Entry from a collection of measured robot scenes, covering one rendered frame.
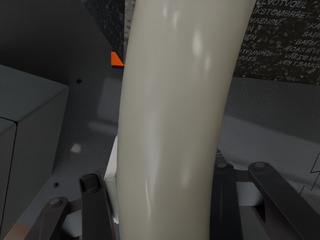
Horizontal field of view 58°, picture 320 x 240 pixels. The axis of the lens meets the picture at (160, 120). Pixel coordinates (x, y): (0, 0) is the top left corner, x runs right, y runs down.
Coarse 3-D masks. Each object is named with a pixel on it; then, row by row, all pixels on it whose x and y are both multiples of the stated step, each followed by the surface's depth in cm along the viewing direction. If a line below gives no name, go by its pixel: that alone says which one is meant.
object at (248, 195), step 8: (216, 160) 17; (224, 160) 17; (240, 176) 15; (248, 176) 15; (240, 184) 15; (248, 184) 15; (240, 192) 15; (248, 192) 15; (256, 192) 15; (240, 200) 15; (248, 200) 15; (256, 200) 15
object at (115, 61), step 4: (112, 52) 99; (112, 56) 99; (116, 56) 99; (112, 60) 100; (116, 60) 100; (120, 60) 100; (112, 64) 100; (116, 64) 100; (120, 64) 100; (112, 68) 101; (116, 68) 101; (120, 68) 101
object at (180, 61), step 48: (144, 0) 7; (192, 0) 6; (240, 0) 6; (144, 48) 7; (192, 48) 6; (144, 96) 7; (192, 96) 7; (144, 144) 7; (192, 144) 7; (144, 192) 8; (192, 192) 8
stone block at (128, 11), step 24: (96, 0) 39; (120, 0) 33; (264, 0) 30; (288, 0) 29; (312, 0) 29; (120, 24) 37; (264, 24) 33; (288, 24) 32; (312, 24) 32; (120, 48) 41; (240, 48) 37; (264, 48) 36; (288, 48) 35; (312, 48) 35; (240, 72) 41; (264, 72) 40; (288, 72) 40; (312, 72) 39
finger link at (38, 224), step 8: (56, 200) 15; (64, 200) 15; (48, 208) 14; (56, 208) 14; (64, 208) 14; (40, 216) 14; (48, 216) 14; (56, 216) 14; (64, 216) 14; (40, 224) 13; (48, 224) 13; (56, 224) 13; (32, 232) 13; (40, 232) 13; (48, 232) 13; (56, 232) 13
